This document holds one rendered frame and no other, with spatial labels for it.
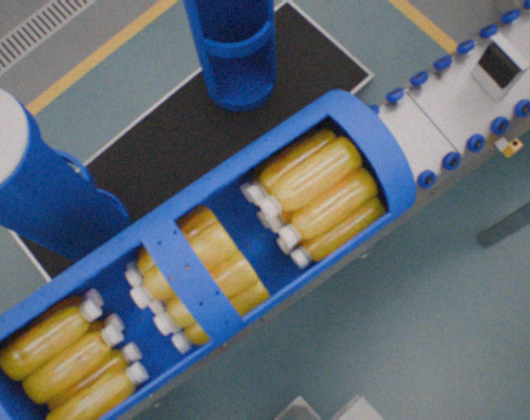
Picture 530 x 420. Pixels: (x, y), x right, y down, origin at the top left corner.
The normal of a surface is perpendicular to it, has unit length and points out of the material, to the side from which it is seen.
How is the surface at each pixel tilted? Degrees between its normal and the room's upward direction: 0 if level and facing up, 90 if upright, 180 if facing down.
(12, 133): 0
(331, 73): 0
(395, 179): 43
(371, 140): 8
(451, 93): 0
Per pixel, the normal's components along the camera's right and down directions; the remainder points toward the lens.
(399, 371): -0.04, -0.25
